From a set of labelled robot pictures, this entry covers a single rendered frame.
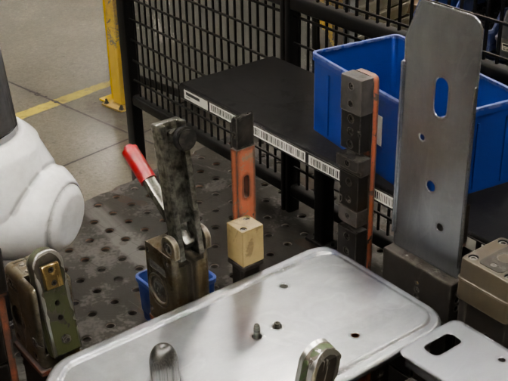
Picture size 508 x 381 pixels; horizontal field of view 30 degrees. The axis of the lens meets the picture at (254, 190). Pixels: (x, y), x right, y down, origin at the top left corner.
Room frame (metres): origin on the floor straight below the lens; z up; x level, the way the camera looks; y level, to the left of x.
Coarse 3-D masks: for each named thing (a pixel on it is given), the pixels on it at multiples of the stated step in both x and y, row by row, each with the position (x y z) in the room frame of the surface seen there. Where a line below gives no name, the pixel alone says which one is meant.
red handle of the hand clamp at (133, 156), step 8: (128, 144) 1.09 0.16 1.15; (128, 152) 1.08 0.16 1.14; (136, 152) 1.08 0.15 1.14; (128, 160) 1.08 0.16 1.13; (136, 160) 1.07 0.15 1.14; (144, 160) 1.07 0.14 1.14; (136, 168) 1.06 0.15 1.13; (144, 168) 1.06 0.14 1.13; (136, 176) 1.06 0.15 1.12; (144, 176) 1.05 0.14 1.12; (152, 176) 1.06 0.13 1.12; (144, 184) 1.05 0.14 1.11; (152, 184) 1.05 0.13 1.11; (152, 192) 1.04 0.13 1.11; (160, 192) 1.04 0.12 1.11; (160, 200) 1.03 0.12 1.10; (160, 208) 1.02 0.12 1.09; (184, 232) 1.00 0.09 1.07; (184, 240) 0.99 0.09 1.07; (192, 240) 0.99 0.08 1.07; (184, 248) 0.99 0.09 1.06
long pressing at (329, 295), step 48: (240, 288) 0.98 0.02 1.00; (288, 288) 0.98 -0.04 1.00; (336, 288) 0.98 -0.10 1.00; (384, 288) 0.97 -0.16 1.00; (144, 336) 0.89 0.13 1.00; (192, 336) 0.88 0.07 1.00; (240, 336) 0.88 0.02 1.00; (288, 336) 0.88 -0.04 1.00; (336, 336) 0.88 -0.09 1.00; (384, 336) 0.88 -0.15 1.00
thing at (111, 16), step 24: (216, 0) 3.47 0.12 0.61; (216, 24) 3.48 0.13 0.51; (240, 24) 3.40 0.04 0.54; (264, 24) 3.32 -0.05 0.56; (312, 24) 3.14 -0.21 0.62; (144, 48) 3.80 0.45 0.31; (168, 48) 3.69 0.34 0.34; (216, 48) 3.50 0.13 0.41; (240, 48) 3.41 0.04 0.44; (264, 48) 3.33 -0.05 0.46; (120, 72) 3.90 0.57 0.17; (168, 72) 3.70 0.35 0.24; (192, 72) 3.60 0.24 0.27; (312, 72) 3.14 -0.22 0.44; (120, 96) 3.89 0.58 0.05
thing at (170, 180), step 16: (160, 128) 1.00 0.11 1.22; (176, 128) 1.02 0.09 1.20; (160, 144) 1.00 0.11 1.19; (176, 144) 0.98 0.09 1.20; (192, 144) 0.98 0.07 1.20; (160, 160) 1.00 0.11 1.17; (176, 160) 1.01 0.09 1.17; (160, 176) 1.00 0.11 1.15; (176, 176) 1.00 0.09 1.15; (192, 176) 1.01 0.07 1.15; (176, 192) 1.00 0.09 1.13; (192, 192) 1.00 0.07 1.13; (176, 208) 0.99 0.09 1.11; (192, 208) 1.00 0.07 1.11; (176, 224) 0.98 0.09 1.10; (192, 224) 1.00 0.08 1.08; (176, 240) 0.98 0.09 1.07
